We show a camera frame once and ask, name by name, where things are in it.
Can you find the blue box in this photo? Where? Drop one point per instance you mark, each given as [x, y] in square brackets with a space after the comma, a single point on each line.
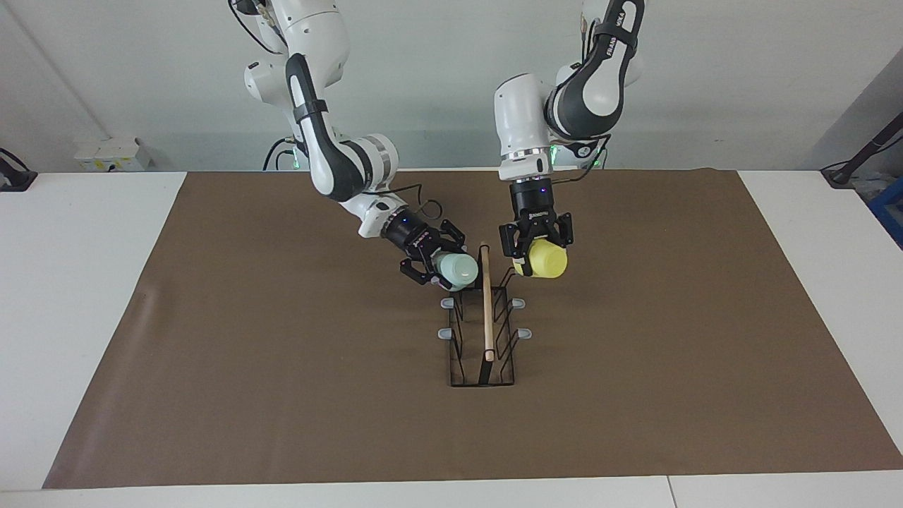
[890, 212]

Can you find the yellow plastic cup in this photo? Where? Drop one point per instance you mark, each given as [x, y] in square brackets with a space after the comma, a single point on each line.
[544, 261]

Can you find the black table clamp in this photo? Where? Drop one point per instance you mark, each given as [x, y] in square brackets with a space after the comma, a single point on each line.
[17, 180]

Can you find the pale green plastic cup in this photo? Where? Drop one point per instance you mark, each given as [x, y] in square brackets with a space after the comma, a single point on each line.
[458, 271]

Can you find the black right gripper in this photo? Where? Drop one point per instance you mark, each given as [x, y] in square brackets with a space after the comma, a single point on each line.
[410, 236]

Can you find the white power box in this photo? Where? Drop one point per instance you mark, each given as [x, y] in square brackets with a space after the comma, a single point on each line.
[113, 154]

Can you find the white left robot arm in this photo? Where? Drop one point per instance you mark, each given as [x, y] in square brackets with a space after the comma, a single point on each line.
[522, 120]

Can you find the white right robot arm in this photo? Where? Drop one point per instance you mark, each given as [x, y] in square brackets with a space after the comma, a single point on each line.
[331, 155]

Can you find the black angled stand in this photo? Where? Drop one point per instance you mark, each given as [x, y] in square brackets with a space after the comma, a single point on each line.
[839, 175]

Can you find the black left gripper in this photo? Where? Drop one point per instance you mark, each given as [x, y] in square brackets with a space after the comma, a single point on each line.
[534, 204]

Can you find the brown table mat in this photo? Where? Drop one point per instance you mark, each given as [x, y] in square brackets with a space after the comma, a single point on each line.
[282, 423]

